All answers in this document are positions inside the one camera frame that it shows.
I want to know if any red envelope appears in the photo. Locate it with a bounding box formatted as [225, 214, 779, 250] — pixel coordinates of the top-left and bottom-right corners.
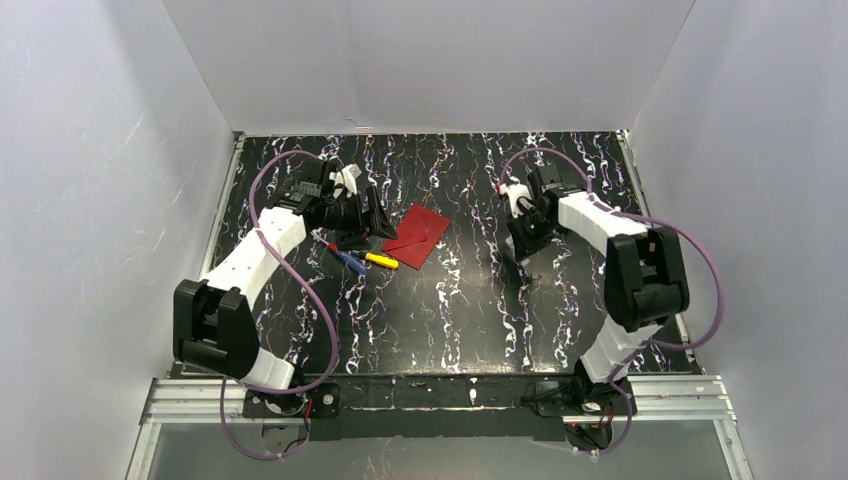
[382, 203, 451, 270]

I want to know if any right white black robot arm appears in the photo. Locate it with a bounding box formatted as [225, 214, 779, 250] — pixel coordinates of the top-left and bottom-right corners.
[497, 166, 690, 384]

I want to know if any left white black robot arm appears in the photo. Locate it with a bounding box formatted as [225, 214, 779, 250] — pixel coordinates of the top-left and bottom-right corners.
[172, 152, 397, 395]

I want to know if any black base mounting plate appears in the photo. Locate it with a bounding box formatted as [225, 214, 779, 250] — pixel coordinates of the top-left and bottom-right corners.
[242, 374, 637, 441]

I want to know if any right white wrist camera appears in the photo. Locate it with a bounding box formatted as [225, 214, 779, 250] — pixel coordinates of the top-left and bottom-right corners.
[497, 183, 535, 218]

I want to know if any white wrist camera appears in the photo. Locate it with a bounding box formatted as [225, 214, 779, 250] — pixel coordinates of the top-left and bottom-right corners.
[497, 183, 535, 218]
[330, 164, 362, 199]

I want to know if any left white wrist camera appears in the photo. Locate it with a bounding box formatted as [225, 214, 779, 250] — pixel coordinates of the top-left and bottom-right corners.
[330, 164, 362, 199]

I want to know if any yellow handled screwdriver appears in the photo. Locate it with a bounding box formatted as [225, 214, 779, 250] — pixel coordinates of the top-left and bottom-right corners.
[350, 250, 400, 270]

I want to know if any aluminium frame rail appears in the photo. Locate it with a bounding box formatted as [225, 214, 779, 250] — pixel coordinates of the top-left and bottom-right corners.
[126, 375, 753, 479]

